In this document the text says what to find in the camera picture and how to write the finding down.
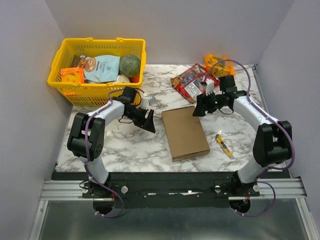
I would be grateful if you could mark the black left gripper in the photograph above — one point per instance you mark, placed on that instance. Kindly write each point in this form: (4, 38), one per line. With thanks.
(149, 123)

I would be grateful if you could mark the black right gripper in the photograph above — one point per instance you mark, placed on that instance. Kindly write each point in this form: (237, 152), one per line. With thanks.
(206, 105)

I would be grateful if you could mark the brown cardboard express box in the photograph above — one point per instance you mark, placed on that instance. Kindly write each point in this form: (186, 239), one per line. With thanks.
(185, 134)

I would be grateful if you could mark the yellow utility knife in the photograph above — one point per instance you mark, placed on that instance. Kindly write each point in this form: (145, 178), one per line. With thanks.
(224, 147)

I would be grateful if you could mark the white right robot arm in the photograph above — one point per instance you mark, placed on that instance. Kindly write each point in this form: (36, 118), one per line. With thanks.
(273, 141)

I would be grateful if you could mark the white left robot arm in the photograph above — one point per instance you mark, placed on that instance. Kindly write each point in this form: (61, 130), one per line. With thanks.
(87, 134)

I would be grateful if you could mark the orange snack box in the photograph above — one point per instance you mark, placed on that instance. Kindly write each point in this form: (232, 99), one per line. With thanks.
(72, 75)

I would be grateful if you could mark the red snack bag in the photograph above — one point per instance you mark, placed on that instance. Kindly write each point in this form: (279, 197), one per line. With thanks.
(191, 83)

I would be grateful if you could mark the orange round fruit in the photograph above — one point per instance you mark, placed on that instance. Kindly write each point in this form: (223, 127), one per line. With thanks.
(135, 79)

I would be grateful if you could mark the orange yellow snack bag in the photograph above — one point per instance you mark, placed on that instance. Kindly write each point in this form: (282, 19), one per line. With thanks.
(222, 69)

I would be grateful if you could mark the beige round bun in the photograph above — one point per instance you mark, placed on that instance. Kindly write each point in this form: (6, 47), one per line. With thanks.
(122, 79)

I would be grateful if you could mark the green round melon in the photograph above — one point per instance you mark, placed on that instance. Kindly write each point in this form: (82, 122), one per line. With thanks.
(129, 65)

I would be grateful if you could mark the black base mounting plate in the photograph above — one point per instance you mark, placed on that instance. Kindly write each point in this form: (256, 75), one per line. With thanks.
(167, 190)

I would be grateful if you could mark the light blue chips bag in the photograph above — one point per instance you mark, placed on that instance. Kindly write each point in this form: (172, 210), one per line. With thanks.
(100, 69)

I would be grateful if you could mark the yellow plastic shopping basket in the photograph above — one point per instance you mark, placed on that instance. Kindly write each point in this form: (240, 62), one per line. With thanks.
(94, 94)

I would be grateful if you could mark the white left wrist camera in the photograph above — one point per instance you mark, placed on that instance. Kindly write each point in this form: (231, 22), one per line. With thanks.
(146, 100)

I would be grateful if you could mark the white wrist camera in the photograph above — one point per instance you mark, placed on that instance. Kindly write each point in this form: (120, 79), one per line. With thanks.
(210, 85)
(146, 100)

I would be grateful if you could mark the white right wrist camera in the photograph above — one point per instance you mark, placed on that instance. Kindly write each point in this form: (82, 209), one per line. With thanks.
(210, 85)

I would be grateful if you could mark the aluminium rail frame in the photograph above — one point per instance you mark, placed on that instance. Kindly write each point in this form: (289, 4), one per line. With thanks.
(280, 214)

